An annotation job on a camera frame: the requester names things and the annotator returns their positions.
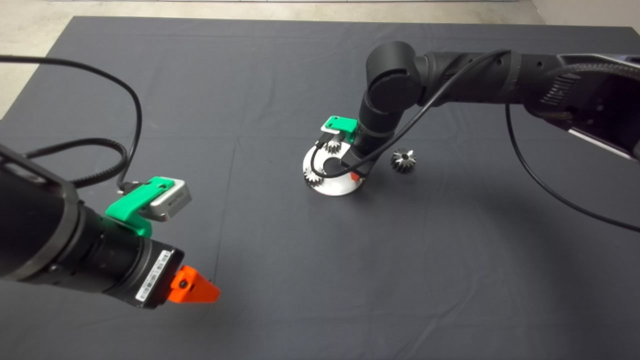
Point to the green left camera mount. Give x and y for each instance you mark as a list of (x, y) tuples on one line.
[(131, 205)]

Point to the green right camera mount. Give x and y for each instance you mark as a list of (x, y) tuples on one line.
[(342, 126)]

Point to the round metal plate with hole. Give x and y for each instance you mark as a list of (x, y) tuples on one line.
[(332, 189)]

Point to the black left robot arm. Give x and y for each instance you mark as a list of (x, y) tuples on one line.
[(30, 230)]

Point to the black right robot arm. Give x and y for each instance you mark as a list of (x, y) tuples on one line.
[(470, 77)]

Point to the silver left camera box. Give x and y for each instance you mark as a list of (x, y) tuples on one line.
[(172, 198)]

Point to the silver right camera box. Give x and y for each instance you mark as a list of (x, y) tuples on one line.
[(330, 131)]

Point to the small steel gear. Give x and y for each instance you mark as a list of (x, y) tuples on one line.
[(311, 176), (333, 147)]

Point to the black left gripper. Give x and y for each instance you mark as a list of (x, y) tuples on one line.
[(129, 267)]

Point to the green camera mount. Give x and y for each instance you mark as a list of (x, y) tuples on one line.
[(342, 126), (131, 205)]

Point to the dark grey table cloth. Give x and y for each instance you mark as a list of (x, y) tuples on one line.
[(300, 275)]

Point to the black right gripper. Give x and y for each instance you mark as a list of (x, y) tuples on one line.
[(369, 150)]

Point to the silver camera box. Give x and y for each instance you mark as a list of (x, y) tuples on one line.
[(172, 198), (330, 131)]

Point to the larger steel gear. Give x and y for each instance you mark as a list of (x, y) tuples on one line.
[(403, 160)]

